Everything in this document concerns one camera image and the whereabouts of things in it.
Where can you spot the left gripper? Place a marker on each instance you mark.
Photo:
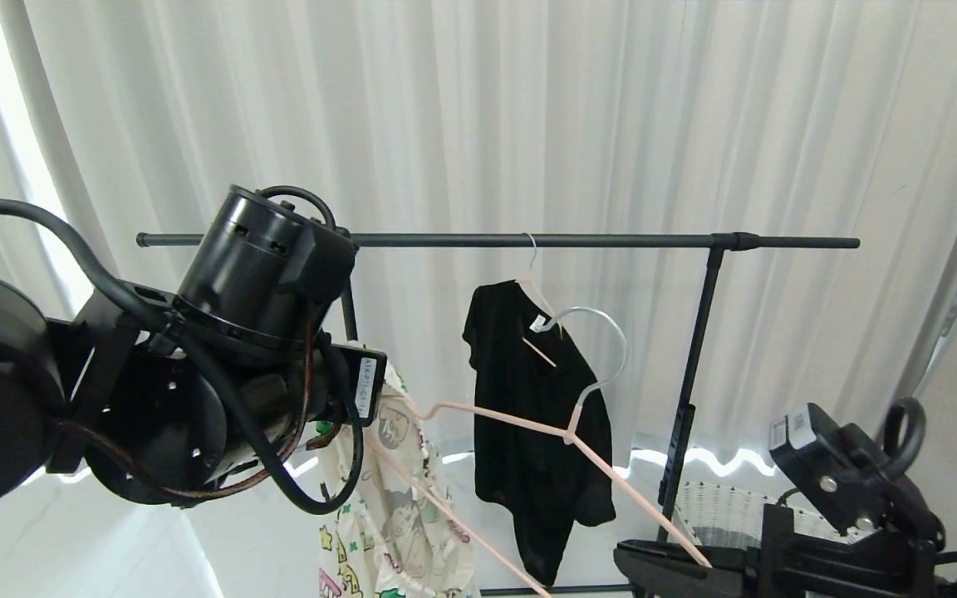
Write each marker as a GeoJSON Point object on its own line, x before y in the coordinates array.
{"type": "Point", "coordinates": [354, 386]}

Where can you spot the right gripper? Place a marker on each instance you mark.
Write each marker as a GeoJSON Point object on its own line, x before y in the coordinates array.
{"type": "Point", "coordinates": [844, 573]}

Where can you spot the cream printed garment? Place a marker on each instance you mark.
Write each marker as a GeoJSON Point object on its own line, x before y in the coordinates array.
{"type": "Point", "coordinates": [395, 515]}

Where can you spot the black garment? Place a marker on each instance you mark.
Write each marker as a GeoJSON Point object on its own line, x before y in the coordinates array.
{"type": "Point", "coordinates": [528, 432]}

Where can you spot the pink clothes hanger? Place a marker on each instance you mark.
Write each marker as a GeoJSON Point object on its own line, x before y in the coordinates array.
{"type": "Point", "coordinates": [532, 286]}
{"type": "Point", "coordinates": [566, 433]}

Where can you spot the white laundry basket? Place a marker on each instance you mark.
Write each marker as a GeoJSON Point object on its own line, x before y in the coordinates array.
{"type": "Point", "coordinates": [719, 511]}

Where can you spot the black clothes rack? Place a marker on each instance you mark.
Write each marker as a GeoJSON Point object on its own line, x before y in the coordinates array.
{"type": "Point", "coordinates": [611, 241]}

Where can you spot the white curtain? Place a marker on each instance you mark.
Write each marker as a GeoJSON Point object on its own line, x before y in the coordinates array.
{"type": "Point", "coordinates": [528, 108]}

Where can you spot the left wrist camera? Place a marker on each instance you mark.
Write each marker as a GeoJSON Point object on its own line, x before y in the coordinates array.
{"type": "Point", "coordinates": [329, 262]}

